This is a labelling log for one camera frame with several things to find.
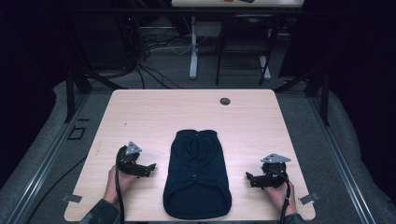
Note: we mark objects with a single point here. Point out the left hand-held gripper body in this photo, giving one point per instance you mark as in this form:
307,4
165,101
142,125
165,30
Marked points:
127,161

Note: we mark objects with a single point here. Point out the person's right hand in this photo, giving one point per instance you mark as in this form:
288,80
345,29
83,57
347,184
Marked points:
280,197

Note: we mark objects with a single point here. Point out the white desk leg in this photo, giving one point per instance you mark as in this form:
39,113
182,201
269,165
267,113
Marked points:
193,53

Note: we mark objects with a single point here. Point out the dark navy small sweater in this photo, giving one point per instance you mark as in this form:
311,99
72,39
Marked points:
196,174

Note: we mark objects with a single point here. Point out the black metal frame stand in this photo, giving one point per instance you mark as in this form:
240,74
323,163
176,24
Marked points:
324,96
70,93

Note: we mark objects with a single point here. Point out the black horizontal frame bar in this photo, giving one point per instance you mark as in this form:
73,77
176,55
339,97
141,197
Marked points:
186,11

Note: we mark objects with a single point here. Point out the grey table edge bracket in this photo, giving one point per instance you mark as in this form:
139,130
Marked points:
308,198
71,198

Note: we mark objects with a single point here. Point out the aluminium floor rail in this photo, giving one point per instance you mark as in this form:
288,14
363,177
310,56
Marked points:
43,165
341,158

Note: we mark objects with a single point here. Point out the person's left hand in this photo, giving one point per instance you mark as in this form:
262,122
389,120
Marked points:
120,183

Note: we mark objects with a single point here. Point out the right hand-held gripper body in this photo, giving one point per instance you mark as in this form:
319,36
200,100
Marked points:
274,174

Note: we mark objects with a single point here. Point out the black chair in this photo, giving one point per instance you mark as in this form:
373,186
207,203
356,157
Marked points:
246,34

